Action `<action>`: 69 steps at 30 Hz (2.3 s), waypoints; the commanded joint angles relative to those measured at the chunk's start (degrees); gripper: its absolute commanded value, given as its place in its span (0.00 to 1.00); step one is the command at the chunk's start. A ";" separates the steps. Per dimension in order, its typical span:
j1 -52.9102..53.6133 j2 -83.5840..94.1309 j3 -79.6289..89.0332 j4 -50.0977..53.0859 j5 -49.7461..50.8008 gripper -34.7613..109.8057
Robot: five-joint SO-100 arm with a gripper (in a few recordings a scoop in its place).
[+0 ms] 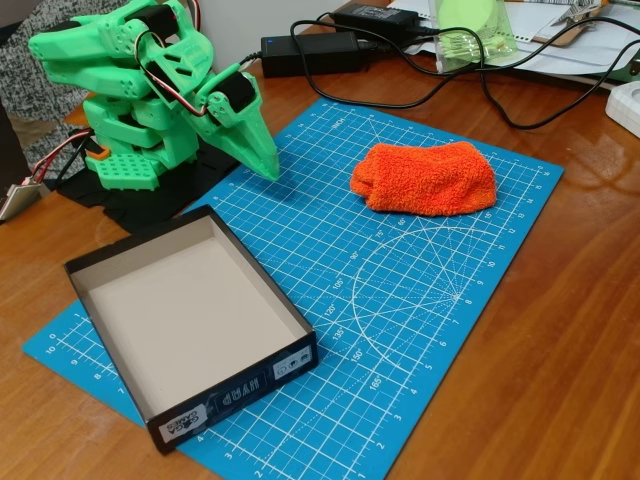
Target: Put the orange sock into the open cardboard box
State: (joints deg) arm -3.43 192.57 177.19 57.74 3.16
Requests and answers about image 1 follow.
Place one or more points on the white paper sheets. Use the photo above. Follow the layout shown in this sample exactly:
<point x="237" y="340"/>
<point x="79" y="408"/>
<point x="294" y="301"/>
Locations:
<point x="550" y="45"/>

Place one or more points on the grey knit fabric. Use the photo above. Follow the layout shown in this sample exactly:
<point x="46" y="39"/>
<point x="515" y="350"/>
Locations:
<point x="30" y="100"/>

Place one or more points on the green gripper with motor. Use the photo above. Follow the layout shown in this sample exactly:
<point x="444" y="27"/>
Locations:
<point x="246" y="131"/>

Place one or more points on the mint green device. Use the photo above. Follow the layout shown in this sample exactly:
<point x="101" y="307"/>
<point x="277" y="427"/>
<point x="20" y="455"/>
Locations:
<point x="630" y="67"/>

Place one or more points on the orange fuzzy sock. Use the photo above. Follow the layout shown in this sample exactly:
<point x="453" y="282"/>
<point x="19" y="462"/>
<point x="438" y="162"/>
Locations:
<point x="425" y="177"/>

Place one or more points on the brown clipboard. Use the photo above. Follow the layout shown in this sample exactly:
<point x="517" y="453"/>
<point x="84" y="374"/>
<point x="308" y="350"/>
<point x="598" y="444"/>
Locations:
<point x="565" y="32"/>

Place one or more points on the small controller circuit board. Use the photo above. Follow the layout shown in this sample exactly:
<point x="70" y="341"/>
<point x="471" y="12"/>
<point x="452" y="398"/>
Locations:
<point x="17" y="197"/>

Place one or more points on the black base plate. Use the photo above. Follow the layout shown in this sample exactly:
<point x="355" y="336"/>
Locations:
<point x="145" y="200"/>

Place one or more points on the clear green plastic cup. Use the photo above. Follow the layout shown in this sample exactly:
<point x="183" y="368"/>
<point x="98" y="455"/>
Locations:
<point x="472" y="35"/>

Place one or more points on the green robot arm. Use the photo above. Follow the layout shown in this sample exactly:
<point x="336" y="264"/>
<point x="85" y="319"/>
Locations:
<point x="125" y="75"/>

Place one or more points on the large black power adapter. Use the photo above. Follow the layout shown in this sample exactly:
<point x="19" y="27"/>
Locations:
<point x="312" y="52"/>

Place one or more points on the slim black power adapter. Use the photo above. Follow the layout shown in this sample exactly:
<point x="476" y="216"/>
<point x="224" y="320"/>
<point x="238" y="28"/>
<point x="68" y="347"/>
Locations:
<point x="375" y="15"/>

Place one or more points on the blue cutting mat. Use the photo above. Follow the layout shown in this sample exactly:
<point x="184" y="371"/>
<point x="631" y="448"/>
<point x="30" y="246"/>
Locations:
<point x="380" y="280"/>

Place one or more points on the black cardboard box tray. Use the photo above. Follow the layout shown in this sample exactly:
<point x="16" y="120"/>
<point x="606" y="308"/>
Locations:
<point x="190" y="320"/>

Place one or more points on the white plastic device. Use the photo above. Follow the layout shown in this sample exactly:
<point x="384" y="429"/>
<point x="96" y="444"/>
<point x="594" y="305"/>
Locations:
<point x="625" y="105"/>

